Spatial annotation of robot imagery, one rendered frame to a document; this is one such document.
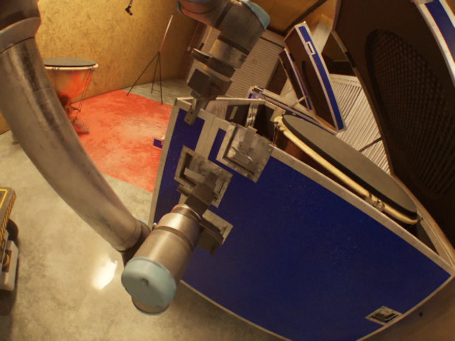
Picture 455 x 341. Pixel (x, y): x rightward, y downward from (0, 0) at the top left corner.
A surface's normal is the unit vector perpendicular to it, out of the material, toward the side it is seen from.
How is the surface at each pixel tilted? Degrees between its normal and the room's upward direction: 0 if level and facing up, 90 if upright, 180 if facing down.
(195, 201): 90
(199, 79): 90
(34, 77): 65
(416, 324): 90
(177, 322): 0
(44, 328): 0
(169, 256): 14
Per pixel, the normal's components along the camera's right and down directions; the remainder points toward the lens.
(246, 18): 0.00, 0.47
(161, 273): 0.63, -0.61
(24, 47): 0.99, -0.03
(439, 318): -0.93, -0.34
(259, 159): -0.41, 0.32
